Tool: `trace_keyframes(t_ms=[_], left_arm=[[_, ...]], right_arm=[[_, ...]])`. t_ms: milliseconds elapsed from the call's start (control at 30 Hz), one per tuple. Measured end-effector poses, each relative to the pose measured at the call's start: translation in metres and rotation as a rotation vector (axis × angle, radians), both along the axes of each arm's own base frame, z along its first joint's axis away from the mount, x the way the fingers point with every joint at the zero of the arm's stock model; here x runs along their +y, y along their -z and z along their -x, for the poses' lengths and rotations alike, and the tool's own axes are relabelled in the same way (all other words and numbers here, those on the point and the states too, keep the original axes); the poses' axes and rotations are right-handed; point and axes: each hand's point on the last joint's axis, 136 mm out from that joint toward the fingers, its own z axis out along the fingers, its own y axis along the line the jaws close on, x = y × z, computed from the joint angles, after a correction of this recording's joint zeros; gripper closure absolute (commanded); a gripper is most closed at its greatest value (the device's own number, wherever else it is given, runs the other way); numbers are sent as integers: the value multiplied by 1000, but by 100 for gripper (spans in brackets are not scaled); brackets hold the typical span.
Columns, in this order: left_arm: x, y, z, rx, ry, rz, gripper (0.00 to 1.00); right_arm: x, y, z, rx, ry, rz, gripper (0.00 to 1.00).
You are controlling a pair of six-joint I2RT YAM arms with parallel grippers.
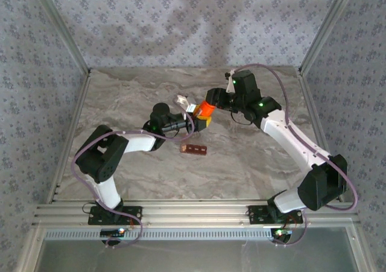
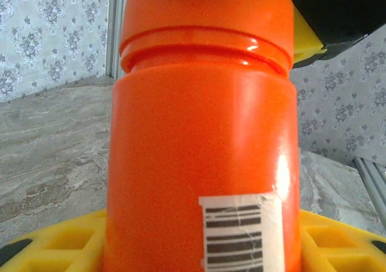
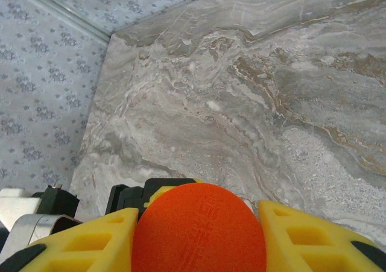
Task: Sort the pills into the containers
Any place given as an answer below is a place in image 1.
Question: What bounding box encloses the orange pill bottle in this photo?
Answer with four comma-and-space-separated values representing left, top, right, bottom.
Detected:
192, 100, 217, 118

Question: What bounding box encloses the brown pill organizer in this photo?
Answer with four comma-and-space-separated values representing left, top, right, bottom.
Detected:
180, 144, 208, 156

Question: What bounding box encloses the small circuit board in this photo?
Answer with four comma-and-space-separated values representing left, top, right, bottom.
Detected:
271, 228, 293, 238
100, 228, 126, 237

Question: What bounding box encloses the grey metal panel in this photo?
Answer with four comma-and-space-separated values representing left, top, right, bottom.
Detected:
33, 228, 362, 272

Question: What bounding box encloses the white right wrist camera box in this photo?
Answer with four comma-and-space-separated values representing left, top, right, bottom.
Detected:
224, 69, 239, 93

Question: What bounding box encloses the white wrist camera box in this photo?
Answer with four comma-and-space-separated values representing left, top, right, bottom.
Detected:
224, 69, 239, 93
174, 94, 197, 113

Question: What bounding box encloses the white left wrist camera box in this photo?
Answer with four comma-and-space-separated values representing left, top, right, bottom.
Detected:
174, 94, 197, 113

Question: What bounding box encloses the aluminium table side rail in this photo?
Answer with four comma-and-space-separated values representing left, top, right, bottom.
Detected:
297, 69, 344, 202
45, 69, 93, 205

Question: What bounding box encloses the aluminium mounting rail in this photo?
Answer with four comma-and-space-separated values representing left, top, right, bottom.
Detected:
31, 201, 361, 228

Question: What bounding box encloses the aluminium frame post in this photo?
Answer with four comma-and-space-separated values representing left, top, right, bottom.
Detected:
298, 0, 359, 74
28, 0, 92, 75

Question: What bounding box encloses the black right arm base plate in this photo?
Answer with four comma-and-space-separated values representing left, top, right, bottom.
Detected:
247, 205, 303, 224

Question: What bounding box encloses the grey slotted cable duct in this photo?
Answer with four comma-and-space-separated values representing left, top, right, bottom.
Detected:
44, 227, 277, 241

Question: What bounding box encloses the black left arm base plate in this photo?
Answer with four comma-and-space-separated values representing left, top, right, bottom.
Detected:
87, 206, 143, 226

